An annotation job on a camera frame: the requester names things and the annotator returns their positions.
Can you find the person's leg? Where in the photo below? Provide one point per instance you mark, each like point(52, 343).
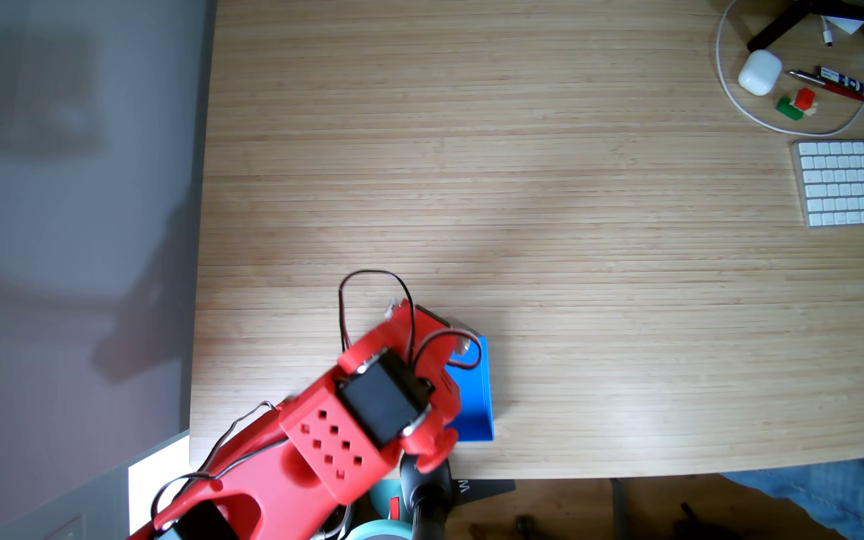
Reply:
point(837, 491)

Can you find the white keyboard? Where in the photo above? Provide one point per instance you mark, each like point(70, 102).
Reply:
point(856, 181)

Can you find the blue white small stick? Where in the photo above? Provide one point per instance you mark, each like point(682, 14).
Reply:
point(842, 79)

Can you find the black gooseneck holder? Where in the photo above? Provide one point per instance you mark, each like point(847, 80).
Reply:
point(428, 502)

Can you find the white panel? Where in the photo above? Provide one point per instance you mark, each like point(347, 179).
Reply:
point(154, 487)

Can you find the black flat plate with letter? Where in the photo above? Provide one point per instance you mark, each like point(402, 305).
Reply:
point(484, 489)

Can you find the red pen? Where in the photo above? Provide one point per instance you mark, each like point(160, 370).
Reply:
point(829, 85)

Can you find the small green lego brick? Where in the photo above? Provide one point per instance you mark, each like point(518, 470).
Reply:
point(788, 109)

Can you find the small red lego block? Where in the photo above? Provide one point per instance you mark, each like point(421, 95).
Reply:
point(804, 98)

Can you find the teal round object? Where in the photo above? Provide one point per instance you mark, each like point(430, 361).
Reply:
point(383, 506)

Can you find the white paper piece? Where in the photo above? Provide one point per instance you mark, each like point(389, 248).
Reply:
point(844, 24)

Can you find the white earbuds case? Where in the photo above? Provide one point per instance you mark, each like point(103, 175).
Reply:
point(760, 73)

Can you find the blue plastic bin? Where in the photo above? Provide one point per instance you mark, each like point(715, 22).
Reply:
point(473, 397)

